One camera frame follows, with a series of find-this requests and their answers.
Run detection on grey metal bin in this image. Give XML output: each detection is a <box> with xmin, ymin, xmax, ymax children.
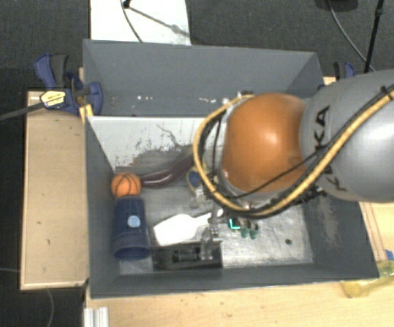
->
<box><xmin>80</xmin><ymin>38</ymin><xmax>380</xmax><ymax>300</ymax></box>

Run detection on orange toy basketball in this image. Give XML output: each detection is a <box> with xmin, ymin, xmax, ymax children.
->
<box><xmin>110</xmin><ymin>172</ymin><xmax>142</xmax><ymax>198</ymax></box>

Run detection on white plastic bottle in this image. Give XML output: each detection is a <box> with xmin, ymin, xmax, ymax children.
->
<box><xmin>153</xmin><ymin>213</ymin><xmax>215</xmax><ymax>247</ymax></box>

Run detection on pale wood board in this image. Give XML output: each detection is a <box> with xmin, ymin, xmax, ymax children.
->
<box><xmin>20</xmin><ymin>90</ymin><xmax>91</xmax><ymax>291</ymax></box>

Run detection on dark purple toy eggplant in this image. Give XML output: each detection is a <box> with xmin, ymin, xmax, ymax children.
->
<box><xmin>141</xmin><ymin>155</ymin><xmax>195</xmax><ymax>189</ymax></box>

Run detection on dark blue cup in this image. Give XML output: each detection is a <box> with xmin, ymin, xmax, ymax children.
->
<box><xmin>111</xmin><ymin>196</ymin><xmax>152</xmax><ymax>262</ymax></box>

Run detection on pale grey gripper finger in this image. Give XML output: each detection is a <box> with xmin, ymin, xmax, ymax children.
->
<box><xmin>200</xmin><ymin>227</ymin><xmax>213</xmax><ymax>262</ymax></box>
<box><xmin>211</xmin><ymin>227</ymin><xmax>224</xmax><ymax>260</ymax></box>

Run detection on blue and yellow small object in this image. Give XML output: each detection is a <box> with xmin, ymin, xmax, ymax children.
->
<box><xmin>185</xmin><ymin>168</ymin><xmax>201</xmax><ymax>197</ymax></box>

